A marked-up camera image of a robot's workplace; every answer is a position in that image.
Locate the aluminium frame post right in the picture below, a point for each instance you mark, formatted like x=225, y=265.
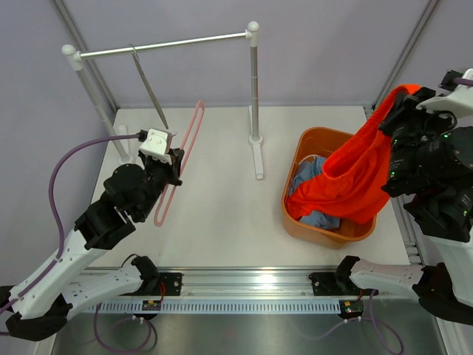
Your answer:
x=408, y=48

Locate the orange shorts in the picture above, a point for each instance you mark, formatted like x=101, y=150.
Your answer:
x=349, y=186

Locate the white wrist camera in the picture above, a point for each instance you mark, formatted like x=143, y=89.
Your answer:
x=458, y=101
x=156, y=146

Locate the white metal clothes rack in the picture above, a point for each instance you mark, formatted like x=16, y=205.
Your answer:
x=77, y=61

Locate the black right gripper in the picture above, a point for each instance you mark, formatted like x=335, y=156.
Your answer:
x=405, y=106

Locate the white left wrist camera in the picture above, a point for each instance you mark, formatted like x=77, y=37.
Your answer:
x=156, y=146

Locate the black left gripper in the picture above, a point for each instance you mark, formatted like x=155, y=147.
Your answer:
x=174, y=168

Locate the orange plastic basket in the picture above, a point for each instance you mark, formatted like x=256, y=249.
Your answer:
x=323, y=142

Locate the grey clothes hanger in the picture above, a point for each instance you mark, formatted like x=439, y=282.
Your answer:
x=149, y=89

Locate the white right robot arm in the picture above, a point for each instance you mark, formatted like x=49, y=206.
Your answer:
x=430, y=159

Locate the aluminium mounting rail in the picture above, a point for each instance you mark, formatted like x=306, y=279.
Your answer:
x=245, y=283

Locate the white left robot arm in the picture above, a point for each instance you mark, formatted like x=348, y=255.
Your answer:
x=40, y=310

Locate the white slotted cable duct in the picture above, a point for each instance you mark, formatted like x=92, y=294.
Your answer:
x=123, y=306

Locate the light blue shorts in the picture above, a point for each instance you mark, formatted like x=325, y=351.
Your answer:
x=308, y=168

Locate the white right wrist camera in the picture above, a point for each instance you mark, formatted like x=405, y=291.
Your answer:
x=458, y=101

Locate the pink clothes hanger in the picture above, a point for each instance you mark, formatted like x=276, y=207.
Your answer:
x=187, y=145

